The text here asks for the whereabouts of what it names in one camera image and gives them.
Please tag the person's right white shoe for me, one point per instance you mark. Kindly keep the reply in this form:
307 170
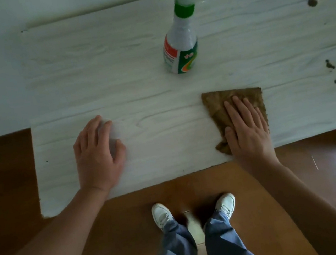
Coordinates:
226 203

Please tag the person's left hand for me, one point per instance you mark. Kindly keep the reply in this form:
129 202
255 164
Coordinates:
96 165

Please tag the person's left little finger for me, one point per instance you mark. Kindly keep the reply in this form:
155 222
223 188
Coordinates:
77 148

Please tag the person's right thumb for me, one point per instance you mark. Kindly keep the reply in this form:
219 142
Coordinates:
231 139

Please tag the person's right middle finger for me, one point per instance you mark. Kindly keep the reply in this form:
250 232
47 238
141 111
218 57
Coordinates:
243 111

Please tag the person's right forearm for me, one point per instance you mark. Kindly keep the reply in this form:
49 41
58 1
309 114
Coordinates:
308 205

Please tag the person's white shoe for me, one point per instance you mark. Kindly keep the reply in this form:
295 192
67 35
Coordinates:
162 215
226 203

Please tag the person's left white shoe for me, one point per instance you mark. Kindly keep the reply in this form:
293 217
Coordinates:
162 215

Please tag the brown cleaning cloth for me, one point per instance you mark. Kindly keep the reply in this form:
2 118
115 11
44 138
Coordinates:
217 109

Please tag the white green spray bottle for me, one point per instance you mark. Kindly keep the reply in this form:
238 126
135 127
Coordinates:
180 42

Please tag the person's left thumb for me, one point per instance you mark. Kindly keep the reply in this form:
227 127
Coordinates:
119 152

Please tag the person's right little finger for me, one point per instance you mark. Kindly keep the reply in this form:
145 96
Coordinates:
262 119

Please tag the person's left forearm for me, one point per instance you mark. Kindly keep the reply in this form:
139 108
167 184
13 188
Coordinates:
47 247

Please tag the person's right hand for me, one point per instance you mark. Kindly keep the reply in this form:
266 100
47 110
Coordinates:
252 141

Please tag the person's left middle finger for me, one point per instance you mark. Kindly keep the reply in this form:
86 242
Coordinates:
94 130

